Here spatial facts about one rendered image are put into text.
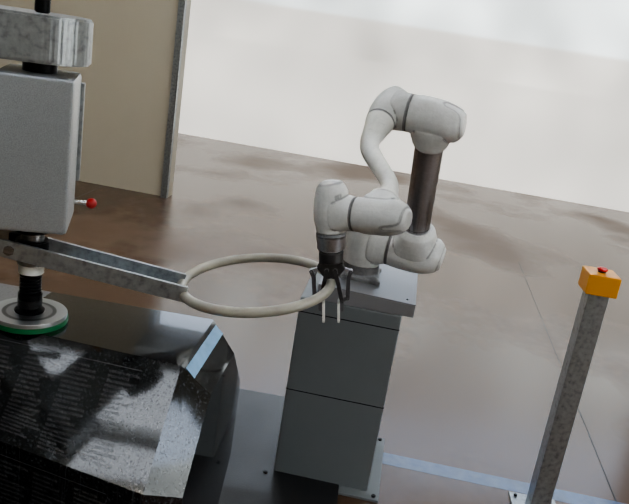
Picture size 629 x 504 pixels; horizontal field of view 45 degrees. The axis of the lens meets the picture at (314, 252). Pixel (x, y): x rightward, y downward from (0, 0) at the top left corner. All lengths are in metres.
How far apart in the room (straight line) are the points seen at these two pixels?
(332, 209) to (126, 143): 5.38
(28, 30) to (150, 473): 1.16
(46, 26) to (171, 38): 5.17
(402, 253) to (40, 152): 1.43
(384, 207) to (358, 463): 1.39
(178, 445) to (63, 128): 0.89
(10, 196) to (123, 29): 5.30
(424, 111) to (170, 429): 1.30
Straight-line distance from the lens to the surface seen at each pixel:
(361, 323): 2.95
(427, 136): 2.59
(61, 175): 2.12
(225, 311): 2.13
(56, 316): 2.34
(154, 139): 7.34
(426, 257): 2.92
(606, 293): 3.05
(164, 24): 7.23
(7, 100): 2.11
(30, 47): 2.08
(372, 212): 2.15
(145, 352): 2.20
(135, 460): 2.09
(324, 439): 3.18
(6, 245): 2.25
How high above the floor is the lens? 1.83
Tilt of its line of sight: 17 degrees down
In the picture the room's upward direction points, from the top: 9 degrees clockwise
